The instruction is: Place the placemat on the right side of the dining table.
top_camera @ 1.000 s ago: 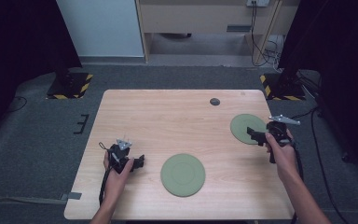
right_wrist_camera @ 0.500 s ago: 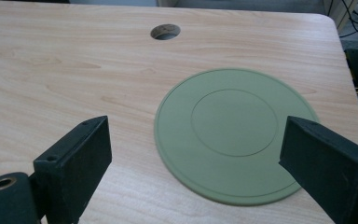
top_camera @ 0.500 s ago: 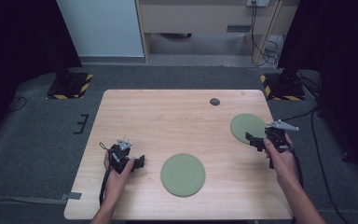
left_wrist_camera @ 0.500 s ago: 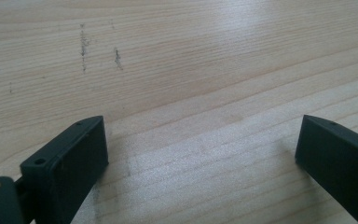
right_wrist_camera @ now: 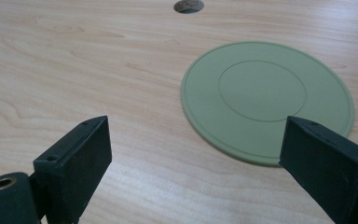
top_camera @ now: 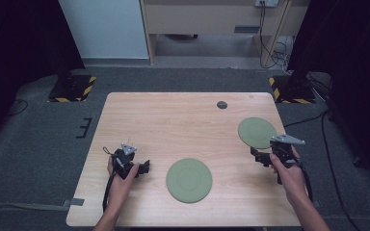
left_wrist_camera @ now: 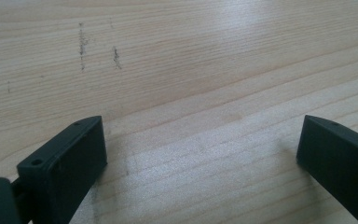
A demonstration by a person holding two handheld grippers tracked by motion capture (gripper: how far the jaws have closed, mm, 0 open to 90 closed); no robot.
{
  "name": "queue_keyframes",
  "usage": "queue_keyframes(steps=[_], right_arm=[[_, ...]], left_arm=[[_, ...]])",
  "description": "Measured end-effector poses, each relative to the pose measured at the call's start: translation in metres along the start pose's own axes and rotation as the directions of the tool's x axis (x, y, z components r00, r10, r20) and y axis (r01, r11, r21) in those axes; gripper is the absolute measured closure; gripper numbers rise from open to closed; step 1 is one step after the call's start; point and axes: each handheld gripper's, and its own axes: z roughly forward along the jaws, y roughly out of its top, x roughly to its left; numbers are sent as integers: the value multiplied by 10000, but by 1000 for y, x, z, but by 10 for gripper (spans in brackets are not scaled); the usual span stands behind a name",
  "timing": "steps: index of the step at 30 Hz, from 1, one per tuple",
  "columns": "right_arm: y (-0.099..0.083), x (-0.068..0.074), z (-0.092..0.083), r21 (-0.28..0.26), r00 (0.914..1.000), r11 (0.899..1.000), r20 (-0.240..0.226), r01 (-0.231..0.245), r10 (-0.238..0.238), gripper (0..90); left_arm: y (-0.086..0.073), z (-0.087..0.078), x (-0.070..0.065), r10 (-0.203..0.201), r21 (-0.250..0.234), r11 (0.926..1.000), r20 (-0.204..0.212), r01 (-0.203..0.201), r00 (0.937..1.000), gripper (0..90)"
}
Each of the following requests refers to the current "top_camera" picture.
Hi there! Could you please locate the person's right hand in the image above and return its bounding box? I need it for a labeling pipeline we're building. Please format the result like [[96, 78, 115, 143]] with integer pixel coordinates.
[[269, 145, 306, 201]]

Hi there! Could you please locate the black hanging power cable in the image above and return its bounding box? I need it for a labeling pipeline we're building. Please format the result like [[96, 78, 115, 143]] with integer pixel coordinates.
[[258, 1, 286, 69]]

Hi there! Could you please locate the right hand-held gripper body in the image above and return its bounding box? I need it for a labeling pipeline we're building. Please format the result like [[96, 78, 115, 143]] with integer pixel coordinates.
[[268, 133, 306, 168]]

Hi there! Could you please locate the black stand base striped edge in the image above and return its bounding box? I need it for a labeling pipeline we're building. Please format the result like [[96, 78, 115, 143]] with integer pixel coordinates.
[[268, 74, 316, 105], [47, 74, 97, 103]]

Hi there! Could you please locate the white panel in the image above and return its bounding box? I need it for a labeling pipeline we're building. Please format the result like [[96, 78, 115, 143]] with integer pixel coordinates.
[[58, 0, 150, 60]]

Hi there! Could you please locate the green round plate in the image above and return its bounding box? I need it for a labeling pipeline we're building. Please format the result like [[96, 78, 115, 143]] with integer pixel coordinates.
[[237, 116, 278, 150], [166, 158, 213, 204]]

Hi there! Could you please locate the person's left hand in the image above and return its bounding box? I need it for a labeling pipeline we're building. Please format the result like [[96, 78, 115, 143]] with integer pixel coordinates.
[[106, 156, 141, 208]]

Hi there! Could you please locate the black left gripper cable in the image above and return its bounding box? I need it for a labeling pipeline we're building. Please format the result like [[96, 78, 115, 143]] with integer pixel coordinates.
[[101, 145, 119, 214]]

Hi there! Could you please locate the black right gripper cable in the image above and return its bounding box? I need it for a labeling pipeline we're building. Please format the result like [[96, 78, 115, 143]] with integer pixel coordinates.
[[297, 159, 314, 202]]

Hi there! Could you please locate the thin black floor cable loop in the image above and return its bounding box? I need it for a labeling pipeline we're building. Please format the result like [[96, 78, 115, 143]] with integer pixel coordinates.
[[7, 98, 29, 117]]

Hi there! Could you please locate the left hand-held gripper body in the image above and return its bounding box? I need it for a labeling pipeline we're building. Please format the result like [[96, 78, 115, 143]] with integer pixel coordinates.
[[112, 142, 142, 180]]

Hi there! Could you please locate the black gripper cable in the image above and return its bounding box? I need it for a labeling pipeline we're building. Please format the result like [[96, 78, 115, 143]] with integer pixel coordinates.
[[297, 159, 314, 202], [101, 145, 119, 214]]

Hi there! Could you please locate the grey floor tape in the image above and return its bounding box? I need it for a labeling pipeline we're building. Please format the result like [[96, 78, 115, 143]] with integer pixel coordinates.
[[62, 197, 86, 208]]

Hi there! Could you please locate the wall power socket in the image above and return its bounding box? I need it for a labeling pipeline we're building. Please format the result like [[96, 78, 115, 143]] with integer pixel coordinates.
[[254, 0, 279, 9]]

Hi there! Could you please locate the dark curtain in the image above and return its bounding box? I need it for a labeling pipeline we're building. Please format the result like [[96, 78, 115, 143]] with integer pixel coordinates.
[[0, 0, 86, 147], [287, 0, 370, 192]]

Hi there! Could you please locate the white cable bundle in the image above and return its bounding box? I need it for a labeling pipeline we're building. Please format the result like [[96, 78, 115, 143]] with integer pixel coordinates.
[[273, 35, 295, 75]]

